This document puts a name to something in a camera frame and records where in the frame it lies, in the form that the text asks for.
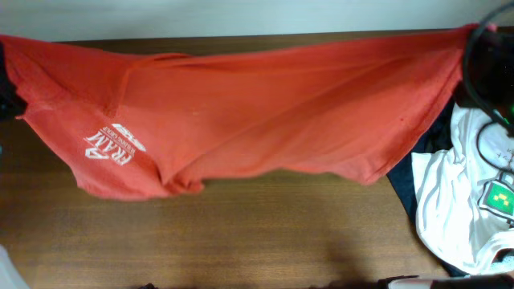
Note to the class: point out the white printed t-shirt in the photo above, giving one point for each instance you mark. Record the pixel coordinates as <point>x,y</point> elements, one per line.
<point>486,186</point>

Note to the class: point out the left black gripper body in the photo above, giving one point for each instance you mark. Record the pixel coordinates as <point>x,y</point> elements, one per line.
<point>7,111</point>

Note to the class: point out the red soccer t-shirt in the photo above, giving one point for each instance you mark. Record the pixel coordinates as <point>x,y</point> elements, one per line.
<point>137,127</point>

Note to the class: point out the navy blue garment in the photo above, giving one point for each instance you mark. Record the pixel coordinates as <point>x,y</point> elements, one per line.
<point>425,181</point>

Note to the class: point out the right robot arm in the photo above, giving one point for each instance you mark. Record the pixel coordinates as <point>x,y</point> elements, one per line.
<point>482,78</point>

